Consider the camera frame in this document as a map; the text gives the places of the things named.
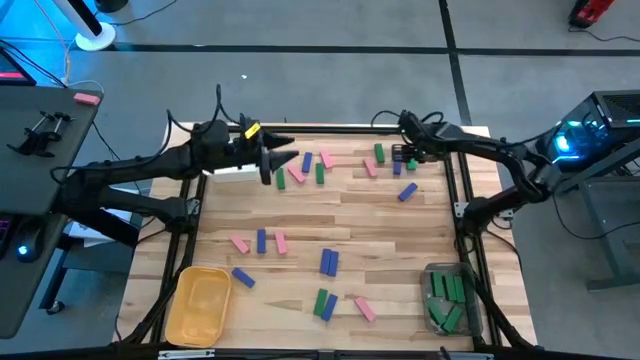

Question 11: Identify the white paper box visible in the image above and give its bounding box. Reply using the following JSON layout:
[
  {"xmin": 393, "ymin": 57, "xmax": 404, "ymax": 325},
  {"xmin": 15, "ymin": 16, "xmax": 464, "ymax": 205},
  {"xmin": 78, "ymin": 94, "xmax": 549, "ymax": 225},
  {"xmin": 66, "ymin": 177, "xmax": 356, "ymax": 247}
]
[{"xmin": 67, "ymin": 184, "xmax": 147, "ymax": 247}]

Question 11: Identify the grey metal stand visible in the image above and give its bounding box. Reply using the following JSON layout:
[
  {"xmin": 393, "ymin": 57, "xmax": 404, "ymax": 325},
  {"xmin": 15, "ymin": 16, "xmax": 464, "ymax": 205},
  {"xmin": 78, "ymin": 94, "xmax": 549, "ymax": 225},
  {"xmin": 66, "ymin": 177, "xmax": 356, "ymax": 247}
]
[{"xmin": 549, "ymin": 149, "xmax": 640, "ymax": 292}]

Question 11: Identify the black clamp stand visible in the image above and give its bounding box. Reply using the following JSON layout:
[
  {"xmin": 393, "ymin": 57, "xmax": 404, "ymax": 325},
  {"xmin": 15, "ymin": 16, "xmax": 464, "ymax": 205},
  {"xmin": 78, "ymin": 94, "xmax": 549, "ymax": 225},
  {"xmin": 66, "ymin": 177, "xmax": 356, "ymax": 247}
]
[{"xmin": 6, "ymin": 110, "xmax": 77, "ymax": 159}]

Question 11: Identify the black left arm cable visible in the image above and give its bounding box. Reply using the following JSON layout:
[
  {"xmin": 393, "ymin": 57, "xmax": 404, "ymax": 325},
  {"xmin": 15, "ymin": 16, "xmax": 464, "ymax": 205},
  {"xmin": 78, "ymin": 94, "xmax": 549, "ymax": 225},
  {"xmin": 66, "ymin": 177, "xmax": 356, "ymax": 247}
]
[{"xmin": 166, "ymin": 83, "xmax": 251, "ymax": 136}]

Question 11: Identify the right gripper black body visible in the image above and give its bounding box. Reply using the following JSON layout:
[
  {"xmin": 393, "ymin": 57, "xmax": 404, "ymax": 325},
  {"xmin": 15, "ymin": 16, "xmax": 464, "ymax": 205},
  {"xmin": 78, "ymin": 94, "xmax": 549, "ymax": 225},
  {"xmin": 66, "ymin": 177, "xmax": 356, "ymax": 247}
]
[{"xmin": 398, "ymin": 110, "xmax": 449, "ymax": 164}]

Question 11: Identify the black side desk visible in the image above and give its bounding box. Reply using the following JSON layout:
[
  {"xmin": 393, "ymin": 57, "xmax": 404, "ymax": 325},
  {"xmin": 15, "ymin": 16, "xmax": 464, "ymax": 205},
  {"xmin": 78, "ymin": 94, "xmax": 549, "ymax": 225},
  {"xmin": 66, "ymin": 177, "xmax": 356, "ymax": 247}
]
[{"xmin": 0, "ymin": 84, "xmax": 105, "ymax": 341}]

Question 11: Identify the yellow plastic bin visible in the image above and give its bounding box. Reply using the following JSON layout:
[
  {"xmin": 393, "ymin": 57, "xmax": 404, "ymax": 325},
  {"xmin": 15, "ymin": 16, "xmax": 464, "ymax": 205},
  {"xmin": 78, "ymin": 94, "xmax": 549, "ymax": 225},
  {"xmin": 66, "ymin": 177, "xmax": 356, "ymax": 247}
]
[{"xmin": 164, "ymin": 265, "xmax": 233, "ymax": 349}]

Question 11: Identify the clear plastic bin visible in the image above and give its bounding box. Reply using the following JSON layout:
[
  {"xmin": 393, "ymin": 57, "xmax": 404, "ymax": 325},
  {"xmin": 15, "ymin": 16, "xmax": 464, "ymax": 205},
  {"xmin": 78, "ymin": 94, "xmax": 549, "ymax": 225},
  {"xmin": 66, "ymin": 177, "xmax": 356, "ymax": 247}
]
[{"xmin": 421, "ymin": 261, "xmax": 484, "ymax": 337}]

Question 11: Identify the dark screen with red strip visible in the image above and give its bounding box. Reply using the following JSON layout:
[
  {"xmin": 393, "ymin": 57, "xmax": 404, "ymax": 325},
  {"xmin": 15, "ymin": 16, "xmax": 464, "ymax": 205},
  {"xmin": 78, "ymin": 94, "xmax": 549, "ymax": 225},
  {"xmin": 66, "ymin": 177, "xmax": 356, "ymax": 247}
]
[{"xmin": 0, "ymin": 46, "xmax": 38, "ymax": 88}]

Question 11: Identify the black computer mouse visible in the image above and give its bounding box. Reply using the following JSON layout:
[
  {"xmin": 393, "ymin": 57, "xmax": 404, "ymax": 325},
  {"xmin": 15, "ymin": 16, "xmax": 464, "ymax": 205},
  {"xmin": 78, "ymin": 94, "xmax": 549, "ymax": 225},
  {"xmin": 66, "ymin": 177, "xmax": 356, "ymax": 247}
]
[{"xmin": 13, "ymin": 224, "xmax": 45, "ymax": 265}]

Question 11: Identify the black keyboard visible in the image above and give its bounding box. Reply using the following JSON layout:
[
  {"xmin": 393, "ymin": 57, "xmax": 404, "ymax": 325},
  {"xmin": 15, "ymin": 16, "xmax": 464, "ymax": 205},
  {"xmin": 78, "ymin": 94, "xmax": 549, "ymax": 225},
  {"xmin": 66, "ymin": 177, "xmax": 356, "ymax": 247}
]
[{"xmin": 0, "ymin": 214, "xmax": 14, "ymax": 261}]

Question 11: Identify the red and black device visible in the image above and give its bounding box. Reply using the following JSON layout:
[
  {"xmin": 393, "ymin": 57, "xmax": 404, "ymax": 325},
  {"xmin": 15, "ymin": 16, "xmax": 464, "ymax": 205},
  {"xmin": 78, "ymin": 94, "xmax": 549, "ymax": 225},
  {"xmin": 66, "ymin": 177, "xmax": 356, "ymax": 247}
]
[{"xmin": 567, "ymin": 0, "xmax": 616, "ymax": 29}]

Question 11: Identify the black round floor base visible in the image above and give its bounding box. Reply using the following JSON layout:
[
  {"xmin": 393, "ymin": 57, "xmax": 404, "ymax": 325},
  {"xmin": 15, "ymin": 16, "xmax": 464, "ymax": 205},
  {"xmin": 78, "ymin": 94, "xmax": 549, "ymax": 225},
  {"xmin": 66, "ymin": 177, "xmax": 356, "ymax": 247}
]
[{"xmin": 93, "ymin": 0, "xmax": 130, "ymax": 14}]

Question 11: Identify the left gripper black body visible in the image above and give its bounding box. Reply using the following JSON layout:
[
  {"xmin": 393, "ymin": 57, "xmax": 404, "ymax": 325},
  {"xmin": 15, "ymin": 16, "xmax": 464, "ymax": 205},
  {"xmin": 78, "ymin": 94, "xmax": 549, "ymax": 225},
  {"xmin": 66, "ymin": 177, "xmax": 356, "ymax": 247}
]
[{"xmin": 227, "ymin": 119, "xmax": 266, "ymax": 171}]

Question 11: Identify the white pedestal stand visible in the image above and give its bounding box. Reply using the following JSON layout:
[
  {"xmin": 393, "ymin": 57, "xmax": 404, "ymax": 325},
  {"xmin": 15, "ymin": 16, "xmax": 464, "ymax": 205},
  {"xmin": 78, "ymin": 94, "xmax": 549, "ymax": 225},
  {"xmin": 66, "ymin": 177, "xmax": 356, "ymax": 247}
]
[{"xmin": 52, "ymin": 0, "xmax": 118, "ymax": 53}]

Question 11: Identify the black computer tower with lights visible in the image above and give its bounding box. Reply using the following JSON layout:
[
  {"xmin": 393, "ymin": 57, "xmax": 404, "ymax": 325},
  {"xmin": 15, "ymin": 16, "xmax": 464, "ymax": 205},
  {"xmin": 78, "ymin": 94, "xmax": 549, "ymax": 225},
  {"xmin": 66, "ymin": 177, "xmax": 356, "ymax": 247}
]
[{"xmin": 534, "ymin": 89, "xmax": 640, "ymax": 174}]

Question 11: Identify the white plastic bin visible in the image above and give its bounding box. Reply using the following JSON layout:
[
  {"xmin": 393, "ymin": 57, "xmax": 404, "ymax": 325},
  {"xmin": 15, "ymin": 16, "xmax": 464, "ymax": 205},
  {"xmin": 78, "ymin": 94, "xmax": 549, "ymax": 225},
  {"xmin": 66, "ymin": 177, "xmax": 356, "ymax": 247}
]
[{"xmin": 208, "ymin": 165, "xmax": 262, "ymax": 184}]

